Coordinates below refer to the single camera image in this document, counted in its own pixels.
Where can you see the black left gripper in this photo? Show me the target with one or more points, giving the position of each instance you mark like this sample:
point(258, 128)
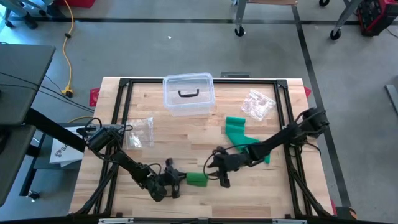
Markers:
point(171, 182)

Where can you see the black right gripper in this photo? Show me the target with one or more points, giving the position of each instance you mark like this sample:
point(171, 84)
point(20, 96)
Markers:
point(233, 163)

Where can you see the green elastic bandage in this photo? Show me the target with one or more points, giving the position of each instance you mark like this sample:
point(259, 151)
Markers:
point(196, 179)

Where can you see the teal elastic bandage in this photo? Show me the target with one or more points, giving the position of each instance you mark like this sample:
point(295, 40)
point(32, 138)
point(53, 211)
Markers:
point(236, 133)

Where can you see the clear plastic bag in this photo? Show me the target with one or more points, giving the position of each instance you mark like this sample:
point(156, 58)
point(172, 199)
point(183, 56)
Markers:
point(140, 133)
point(257, 104)

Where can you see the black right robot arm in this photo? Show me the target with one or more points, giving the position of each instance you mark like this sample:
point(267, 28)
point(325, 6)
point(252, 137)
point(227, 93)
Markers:
point(280, 140)

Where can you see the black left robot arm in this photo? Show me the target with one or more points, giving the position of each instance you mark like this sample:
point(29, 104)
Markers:
point(130, 166)

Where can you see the clear plastic storage box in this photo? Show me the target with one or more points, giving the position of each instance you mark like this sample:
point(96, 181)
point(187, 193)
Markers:
point(189, 105)

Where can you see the silver edge plate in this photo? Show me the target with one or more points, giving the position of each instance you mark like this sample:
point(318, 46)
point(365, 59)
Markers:
point(289, 221)
point(116, 221)

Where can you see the crumpled clear plastic bag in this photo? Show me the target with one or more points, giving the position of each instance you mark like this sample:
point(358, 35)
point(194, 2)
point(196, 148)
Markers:
point(257, 104)

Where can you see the red table clamp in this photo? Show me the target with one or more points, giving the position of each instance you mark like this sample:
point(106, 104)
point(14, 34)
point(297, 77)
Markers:
point(333, 207)
point(94, 97)
point(307, 92)

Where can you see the white printed box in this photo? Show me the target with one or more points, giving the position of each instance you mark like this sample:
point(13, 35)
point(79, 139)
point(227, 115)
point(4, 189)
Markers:
point(62, 153)

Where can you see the grey cart leg with caster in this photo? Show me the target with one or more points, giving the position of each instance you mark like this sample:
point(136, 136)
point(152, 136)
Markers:
point(239, 18)
point(342, 18)

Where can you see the dark desk top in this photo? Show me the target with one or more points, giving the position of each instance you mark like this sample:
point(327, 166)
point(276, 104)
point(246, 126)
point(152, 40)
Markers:
point(12, 161)

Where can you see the grey metal bar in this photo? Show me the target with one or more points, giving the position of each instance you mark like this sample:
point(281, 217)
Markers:
point(392, 99)

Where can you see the grey desk top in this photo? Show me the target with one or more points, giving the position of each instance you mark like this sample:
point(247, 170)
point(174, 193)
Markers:
point(28, 62)

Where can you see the red plastic tote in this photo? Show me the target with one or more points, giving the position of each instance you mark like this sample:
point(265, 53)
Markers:
point(74, 3)

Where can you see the red and black crate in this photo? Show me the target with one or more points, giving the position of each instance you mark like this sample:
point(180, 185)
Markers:
point(376, 17)

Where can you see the dark grey edge bracket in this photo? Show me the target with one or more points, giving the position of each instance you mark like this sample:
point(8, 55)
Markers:
point(234, 74)

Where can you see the black aluminium table frame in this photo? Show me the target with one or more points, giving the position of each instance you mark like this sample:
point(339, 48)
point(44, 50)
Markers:
point(149, 81)

